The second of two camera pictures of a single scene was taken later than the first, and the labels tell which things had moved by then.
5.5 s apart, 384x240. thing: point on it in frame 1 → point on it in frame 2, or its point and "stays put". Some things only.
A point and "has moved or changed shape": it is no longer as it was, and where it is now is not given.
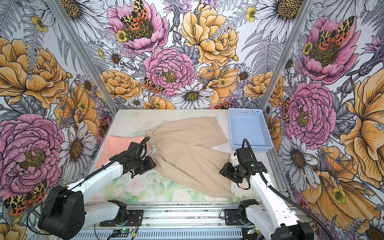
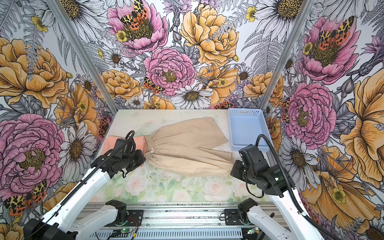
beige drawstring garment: [185, 155] has moved or changed shape
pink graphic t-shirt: [111, 145] stays put
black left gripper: [149, 166] → [141, 160]
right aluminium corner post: [305, 9] stays put
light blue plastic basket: [250, 124] stays put
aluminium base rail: [175, 221] stays put
